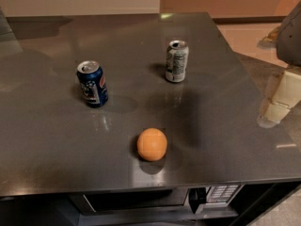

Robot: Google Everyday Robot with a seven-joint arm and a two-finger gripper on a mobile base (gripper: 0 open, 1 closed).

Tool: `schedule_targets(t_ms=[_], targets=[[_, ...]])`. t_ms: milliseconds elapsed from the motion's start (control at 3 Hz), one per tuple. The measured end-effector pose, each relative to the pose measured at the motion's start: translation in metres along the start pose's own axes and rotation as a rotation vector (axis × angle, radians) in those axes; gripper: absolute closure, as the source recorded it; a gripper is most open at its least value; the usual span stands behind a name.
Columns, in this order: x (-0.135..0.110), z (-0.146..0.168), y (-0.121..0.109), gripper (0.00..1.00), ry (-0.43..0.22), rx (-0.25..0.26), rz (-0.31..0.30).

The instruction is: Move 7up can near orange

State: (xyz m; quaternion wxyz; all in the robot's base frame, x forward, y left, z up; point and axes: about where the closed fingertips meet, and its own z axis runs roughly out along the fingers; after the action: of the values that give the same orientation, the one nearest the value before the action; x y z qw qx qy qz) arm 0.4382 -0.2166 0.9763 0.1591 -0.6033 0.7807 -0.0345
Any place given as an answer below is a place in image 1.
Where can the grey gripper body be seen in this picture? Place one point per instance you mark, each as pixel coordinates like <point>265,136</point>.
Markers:
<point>290,40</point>

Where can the white green 7up can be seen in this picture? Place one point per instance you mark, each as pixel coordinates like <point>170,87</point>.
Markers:
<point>176,60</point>

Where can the blue pepsi can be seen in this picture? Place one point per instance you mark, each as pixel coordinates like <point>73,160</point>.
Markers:
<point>92,82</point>

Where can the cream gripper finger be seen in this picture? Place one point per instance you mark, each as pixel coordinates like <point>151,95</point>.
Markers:
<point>282,94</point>

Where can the microwave oven under table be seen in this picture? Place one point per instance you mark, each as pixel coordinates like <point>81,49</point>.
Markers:
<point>195,201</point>

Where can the orange fruit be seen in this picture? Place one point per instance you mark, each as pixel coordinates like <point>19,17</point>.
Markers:
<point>152,144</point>

